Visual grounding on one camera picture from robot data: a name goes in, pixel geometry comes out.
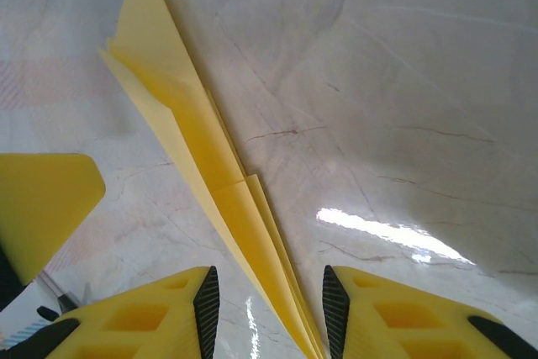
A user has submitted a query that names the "yellow cloth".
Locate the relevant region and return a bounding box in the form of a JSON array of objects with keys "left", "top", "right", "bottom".
[{"left": 97, "top": 0, "right": 329, "bottom": 359}]

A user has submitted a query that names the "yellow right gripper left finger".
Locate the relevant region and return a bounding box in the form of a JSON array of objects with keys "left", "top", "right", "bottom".
[{"left": 0, "top": 265, "right": 220, "bottom": 359}]

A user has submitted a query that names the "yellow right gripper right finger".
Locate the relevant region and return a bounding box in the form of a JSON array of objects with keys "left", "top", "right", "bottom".
[{"left": 322, "top": 265, "right": 538, "bottom": 359}]

